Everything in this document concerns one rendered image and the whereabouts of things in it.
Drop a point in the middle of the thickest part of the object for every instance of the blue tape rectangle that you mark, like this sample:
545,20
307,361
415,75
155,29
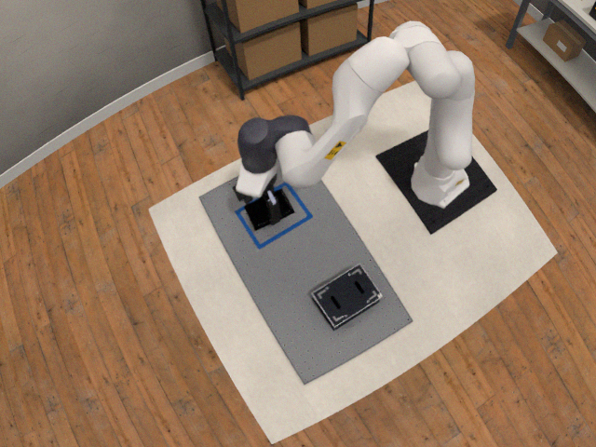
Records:
259,246

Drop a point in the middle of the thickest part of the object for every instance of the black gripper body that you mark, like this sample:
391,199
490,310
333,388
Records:
270,185

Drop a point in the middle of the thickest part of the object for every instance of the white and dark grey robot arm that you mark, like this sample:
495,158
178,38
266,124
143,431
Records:
356,85

